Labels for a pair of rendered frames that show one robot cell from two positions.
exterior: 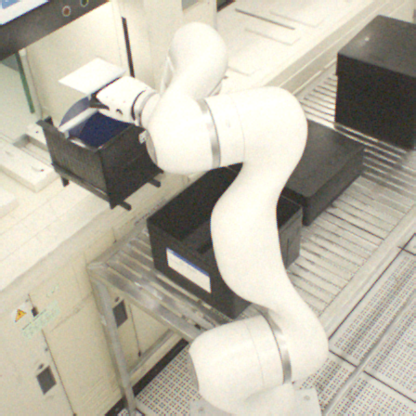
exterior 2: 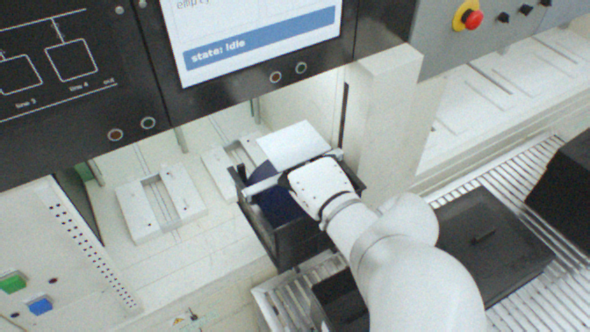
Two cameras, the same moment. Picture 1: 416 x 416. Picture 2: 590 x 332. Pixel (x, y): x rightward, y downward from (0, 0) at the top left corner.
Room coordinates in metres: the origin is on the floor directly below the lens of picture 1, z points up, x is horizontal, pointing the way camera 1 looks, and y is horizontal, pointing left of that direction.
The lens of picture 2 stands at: (0.76, 0.05, 1.86)
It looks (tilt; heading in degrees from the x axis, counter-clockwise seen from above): 50 degrees down; 16
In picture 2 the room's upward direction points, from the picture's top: straight up
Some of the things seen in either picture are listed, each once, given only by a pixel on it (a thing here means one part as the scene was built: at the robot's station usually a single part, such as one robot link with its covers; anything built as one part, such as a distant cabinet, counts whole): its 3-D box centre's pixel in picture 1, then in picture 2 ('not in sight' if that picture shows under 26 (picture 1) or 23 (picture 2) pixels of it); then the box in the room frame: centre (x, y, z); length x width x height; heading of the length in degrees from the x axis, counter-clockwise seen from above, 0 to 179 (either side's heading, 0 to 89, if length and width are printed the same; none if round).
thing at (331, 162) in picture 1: (295, 160); (478, 244); (1.48, -0.27, 0.83); 0.29 x 0.29 x 0.13; 45
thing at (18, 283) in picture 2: not in sight; (12, 282); (0.92, 0.61, 1.20); 0.03 x 0.02 x 0.03; 137
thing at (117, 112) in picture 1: (129, 99); (322, 189); (1.23, 0.14, 1.24); 0.11 x 0.10 x 0.07; 47
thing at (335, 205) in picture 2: (149, 110); (340, 213); (1.19, 0.10, 1.24); 0.09 x 0.03 x 0.08; 137
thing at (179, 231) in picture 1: (225, 238); (384, 321); (1.17, -0.05, 0.85); 0.28 x 0.28 x 0.17; 45
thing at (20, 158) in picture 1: (40, 153); (243, 164); (1.52, 0.45, 0.89); 0.22 x 0.21 x 0.04; 47
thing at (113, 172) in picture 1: (106, 133); (295, 194); (1.30, 0.22, 1.11); 0.24 x 0.20 x 0.32; 136
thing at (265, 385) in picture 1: (243, 377); not in sight; (0.63, -0.04, 1.07); 0.19 x 0.12 x 0.24; 103
